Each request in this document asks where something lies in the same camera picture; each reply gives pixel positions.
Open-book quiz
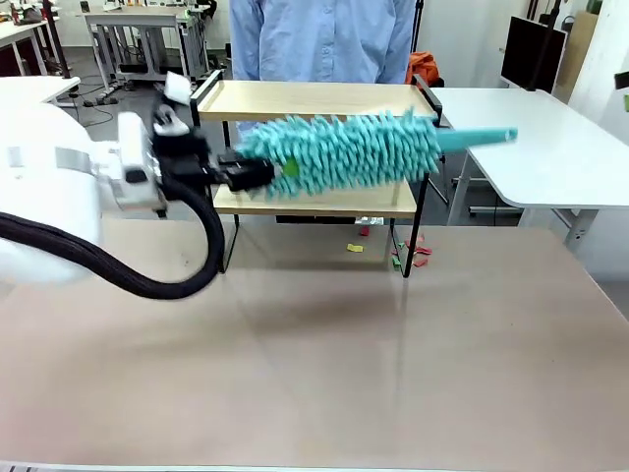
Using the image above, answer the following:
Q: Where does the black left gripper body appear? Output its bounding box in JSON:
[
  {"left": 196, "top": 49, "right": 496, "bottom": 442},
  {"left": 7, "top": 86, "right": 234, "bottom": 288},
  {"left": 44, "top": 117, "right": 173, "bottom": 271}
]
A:
[{"left": 151, "top": 129, "right": 229, "bottom": 191}]

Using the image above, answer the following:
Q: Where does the teal chenille duster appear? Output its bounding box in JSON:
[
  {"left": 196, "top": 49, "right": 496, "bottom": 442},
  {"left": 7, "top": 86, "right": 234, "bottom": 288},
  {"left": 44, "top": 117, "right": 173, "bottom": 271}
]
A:
[{"left": 235, "top": 109, "right": 520, "bottom": 201}]

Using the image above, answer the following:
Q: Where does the flat cardboard sheet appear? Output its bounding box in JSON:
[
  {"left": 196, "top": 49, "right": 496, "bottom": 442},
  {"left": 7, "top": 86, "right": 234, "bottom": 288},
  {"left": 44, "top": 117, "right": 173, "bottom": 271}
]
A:
[{"left": 556, "top": 9, "right": 599, "bottom": 102}]

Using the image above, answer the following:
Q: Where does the black monitor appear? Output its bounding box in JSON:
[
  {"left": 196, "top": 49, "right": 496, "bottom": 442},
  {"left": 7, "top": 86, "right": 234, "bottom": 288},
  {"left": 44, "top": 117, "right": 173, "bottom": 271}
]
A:
[{"left": 500, "top": 15, "right": 571, "bottom": 92}]

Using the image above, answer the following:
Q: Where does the white rounded table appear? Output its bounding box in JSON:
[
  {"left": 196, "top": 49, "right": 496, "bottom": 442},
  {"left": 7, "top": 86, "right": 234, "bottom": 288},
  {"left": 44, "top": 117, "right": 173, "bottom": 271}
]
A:
[{"left": 427, "top": 87, "right": 629, "bottom": 255}]

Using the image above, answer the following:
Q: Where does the grey metal desk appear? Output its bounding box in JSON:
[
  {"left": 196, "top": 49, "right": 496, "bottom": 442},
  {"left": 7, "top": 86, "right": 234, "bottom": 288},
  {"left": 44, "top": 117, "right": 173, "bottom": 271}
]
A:
[{"left": 82, "top": 11, "right": 208, "bottom": 97}]

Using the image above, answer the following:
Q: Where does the person torso blue shirt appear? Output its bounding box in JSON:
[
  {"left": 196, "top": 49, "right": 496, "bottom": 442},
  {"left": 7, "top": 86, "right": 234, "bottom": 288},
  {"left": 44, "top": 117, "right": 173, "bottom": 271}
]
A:
[{"left": 228, "top": 0, "right": 419, "bottom": 145}]

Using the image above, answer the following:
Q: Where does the white rectangular table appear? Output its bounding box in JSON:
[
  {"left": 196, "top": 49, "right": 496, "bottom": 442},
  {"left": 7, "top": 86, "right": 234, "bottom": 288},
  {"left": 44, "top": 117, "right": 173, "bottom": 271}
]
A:
[{"left": 0, "top": 76, "right": 83, "bottom": 107}]

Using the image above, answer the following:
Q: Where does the black stand pole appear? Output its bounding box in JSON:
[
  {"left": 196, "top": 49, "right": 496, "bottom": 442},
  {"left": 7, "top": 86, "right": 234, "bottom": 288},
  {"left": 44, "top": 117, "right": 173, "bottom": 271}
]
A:
[{"left": 40, "top": 0, "right": 73, "bottom": 81}]

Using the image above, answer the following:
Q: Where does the orange jacket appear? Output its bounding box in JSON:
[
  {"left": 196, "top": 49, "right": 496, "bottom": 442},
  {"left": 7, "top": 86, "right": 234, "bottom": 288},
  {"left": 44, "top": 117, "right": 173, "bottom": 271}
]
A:
[{"left": 408, "top": 50, "right": 442, "bottom": 87}]

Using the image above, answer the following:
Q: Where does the white cluttered workbench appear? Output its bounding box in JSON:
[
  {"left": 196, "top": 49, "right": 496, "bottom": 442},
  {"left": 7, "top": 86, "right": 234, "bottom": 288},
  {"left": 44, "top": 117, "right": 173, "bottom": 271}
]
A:
[{"left": 0, "top": 13, "right": 65, "bottom": 79}]

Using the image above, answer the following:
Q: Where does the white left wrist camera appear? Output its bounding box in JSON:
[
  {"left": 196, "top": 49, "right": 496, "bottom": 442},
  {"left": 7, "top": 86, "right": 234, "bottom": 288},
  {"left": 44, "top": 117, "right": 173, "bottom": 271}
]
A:
[{"left": 150, "top": 70, "right": 195, "bottom": 139}]

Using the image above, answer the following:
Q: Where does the wooden two-tier black-frame shelf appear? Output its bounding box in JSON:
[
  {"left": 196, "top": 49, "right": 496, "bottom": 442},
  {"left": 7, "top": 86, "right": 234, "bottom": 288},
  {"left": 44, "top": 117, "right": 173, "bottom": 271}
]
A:
[{"left": 190, "top": 70, "right": 446, "bottom": 279}]

